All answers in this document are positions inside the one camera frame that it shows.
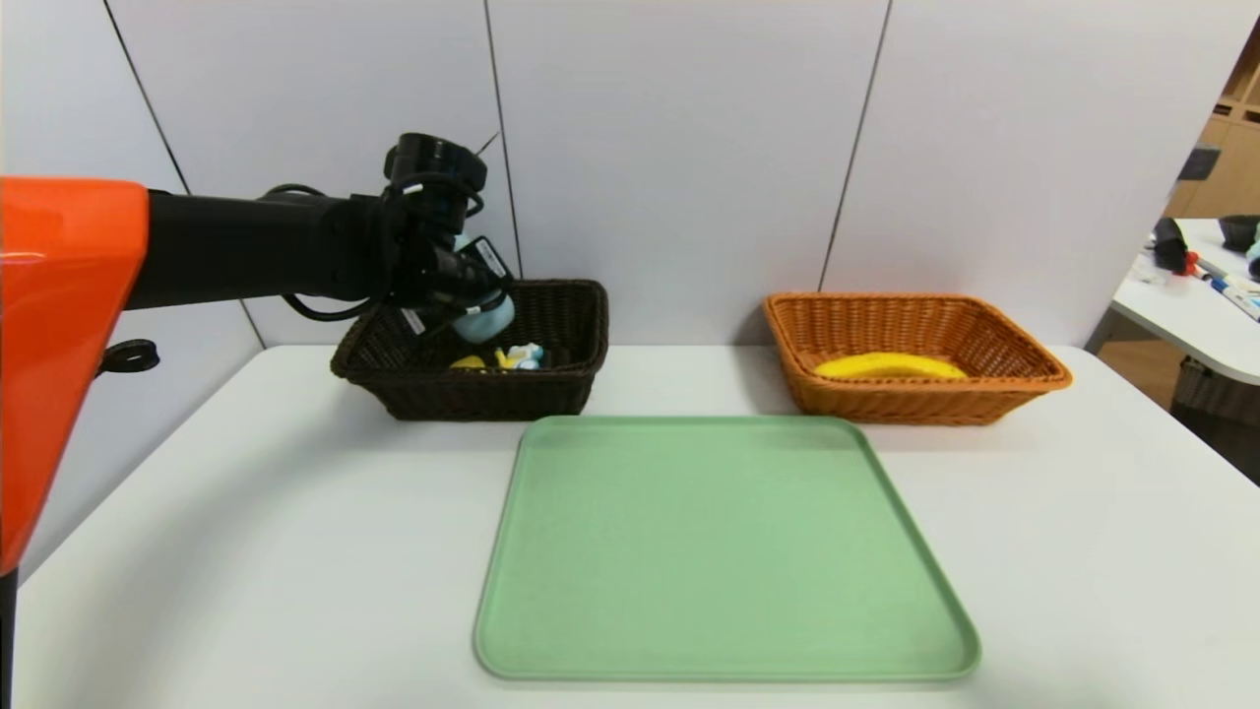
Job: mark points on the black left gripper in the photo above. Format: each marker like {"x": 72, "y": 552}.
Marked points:
{"x": 489, "y": 259}

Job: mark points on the blue-grey plastic cup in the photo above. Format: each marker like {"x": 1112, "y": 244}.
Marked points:
{"x": 487, "y": 323}

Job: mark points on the yellow duck toy car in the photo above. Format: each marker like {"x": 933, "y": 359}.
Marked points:
{"x": 519, "y": 356}

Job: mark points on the yellow banana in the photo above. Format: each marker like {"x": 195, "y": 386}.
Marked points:
{"x": 886, "y": 366}

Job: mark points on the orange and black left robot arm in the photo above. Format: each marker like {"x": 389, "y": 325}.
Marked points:
{"x": 226, "y": 246}

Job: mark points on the dark brown wicker basket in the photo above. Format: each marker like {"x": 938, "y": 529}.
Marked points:
{"x": 492, "y": 399}

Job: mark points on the orange wicker basket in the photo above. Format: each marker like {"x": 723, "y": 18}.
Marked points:
{"x": 915, "y": 402}

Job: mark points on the light green plastic tray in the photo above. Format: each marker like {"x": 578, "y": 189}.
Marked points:
{"x": 728, "y": 561}

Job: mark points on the black and red desk object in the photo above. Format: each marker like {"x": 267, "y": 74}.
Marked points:
{"x": 1168, "y": 251}

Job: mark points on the white side table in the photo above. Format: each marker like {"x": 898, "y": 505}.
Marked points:
{"x": 1186, "y": 325}

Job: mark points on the dark grey background object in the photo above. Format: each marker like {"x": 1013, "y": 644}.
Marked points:
{"x": 1195, "y": 164}

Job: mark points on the dark grey bin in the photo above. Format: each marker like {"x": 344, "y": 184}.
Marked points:
{"x": 1221, "y": 414}

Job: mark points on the blue and white marker pen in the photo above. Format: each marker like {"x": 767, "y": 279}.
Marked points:
{"x": 1235, "y": 297}

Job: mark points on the black bowl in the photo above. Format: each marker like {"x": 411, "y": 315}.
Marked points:
{"x": 1238, "y": 234}

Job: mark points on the wooden shelf cabinet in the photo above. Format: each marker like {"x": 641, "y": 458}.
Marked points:
{"x": 1230, "y": 167}

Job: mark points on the teal desk object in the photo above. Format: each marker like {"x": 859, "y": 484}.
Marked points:
{"x": 1254, "y": 258}

